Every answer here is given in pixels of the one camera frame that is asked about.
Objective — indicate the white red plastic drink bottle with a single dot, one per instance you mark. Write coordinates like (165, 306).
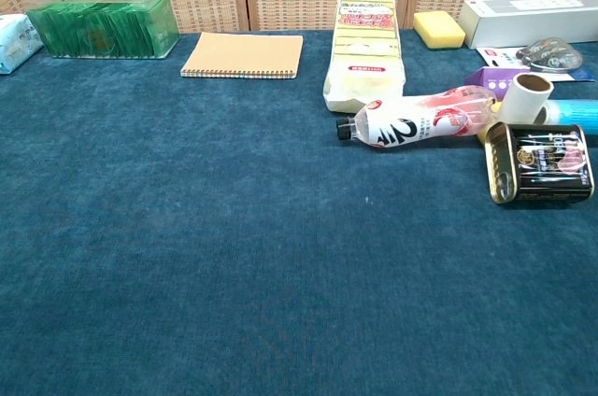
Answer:
(411, 123)

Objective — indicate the dark blue table cloth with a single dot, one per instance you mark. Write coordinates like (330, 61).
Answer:
(187, 228)

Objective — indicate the brown spiral notebook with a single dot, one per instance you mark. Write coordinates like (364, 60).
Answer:
(243, 55)

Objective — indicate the yellow sponge multipack bag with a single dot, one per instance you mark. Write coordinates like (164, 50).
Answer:
(366, 55)

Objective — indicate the large yellow sponge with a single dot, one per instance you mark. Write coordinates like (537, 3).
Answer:
(439, 29)

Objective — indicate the small purple box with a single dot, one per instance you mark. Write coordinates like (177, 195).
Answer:
(495, 80)

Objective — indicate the white paper roll cardboard core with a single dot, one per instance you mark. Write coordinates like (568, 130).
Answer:
(523, 102)

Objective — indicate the clear box of green packets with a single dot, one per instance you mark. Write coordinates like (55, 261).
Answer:
(103, 27)

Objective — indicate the black luncheon meat can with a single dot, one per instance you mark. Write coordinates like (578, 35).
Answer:
(546, 162)

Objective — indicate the white power strip box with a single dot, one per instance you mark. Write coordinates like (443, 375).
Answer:
(528, 18)

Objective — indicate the correction tape blister pack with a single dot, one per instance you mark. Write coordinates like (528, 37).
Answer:
(553, 55)

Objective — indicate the light blue wrapped roll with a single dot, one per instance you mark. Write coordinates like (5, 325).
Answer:
(577, 111)

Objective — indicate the light blue wet wipes pack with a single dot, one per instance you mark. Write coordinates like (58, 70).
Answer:
(16, 43)

